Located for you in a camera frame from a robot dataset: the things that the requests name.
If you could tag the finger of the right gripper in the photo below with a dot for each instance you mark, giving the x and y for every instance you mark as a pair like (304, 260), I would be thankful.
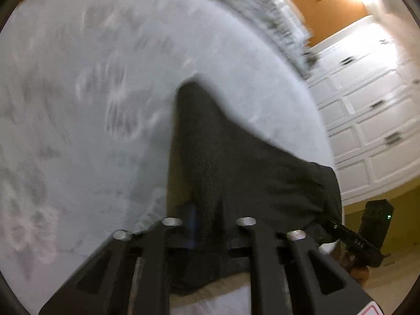
(366, 254)

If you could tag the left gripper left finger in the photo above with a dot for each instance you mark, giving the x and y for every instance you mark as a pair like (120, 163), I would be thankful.
(127, 275)

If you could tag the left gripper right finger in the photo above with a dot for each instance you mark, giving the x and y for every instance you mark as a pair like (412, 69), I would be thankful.
(292, 276)

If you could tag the black pants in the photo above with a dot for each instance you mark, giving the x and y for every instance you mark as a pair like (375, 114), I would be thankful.
(233, 174)

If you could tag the black floor appliance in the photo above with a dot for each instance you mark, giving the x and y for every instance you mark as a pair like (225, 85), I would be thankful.
(376, 220)

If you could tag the white wardrobe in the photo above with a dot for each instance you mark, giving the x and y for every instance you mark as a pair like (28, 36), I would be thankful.
(366, 87)

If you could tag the grey butterfly bedspread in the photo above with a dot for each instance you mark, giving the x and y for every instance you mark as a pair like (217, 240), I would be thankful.
(87, 99)

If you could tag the grey ruffled duvet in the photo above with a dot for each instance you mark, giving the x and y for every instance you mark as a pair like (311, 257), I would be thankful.
(284, 27)

